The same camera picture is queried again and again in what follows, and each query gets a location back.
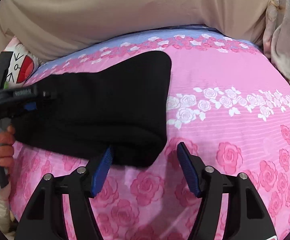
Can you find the person's left hand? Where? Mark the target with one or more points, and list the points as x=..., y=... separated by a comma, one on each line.
x=4, y=138

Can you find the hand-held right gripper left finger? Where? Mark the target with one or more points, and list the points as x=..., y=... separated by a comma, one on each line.
x=101, y=170

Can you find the white cartoon print pillow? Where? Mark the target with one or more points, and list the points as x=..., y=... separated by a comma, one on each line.
x=22, y=65

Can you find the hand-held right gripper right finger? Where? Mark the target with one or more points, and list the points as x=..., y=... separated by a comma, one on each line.
x=188, y=170

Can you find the black pants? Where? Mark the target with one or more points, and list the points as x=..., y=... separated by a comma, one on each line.
x=97, y=105

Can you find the beige blanket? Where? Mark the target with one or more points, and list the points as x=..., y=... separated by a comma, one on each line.
x=125, y=12

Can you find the pink floral bedsheet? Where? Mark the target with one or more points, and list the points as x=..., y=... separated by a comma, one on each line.
x=222, y=135

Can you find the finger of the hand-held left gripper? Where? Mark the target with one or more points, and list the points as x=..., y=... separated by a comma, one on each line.
x=44, y=94
x=30, y=108

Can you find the grey-beige plush cloth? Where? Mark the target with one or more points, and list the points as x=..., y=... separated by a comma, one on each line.
x=285, y=45

